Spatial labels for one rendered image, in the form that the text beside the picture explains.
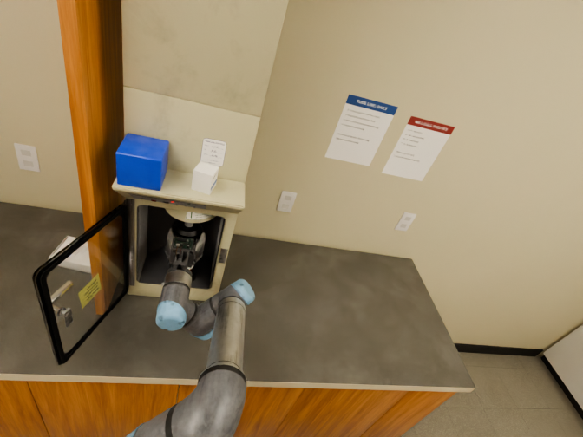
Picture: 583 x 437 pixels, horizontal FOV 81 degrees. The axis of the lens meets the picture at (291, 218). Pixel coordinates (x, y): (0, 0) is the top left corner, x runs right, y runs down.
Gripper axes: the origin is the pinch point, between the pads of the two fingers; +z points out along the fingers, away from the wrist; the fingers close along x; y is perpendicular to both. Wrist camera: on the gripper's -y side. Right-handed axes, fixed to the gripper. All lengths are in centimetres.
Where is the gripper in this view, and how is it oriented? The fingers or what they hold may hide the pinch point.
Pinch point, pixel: (187, 233)
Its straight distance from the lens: 120.9
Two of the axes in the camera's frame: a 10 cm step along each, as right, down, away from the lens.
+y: 2.7, -7.3, -6.3
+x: -9.6, -1.4, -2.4
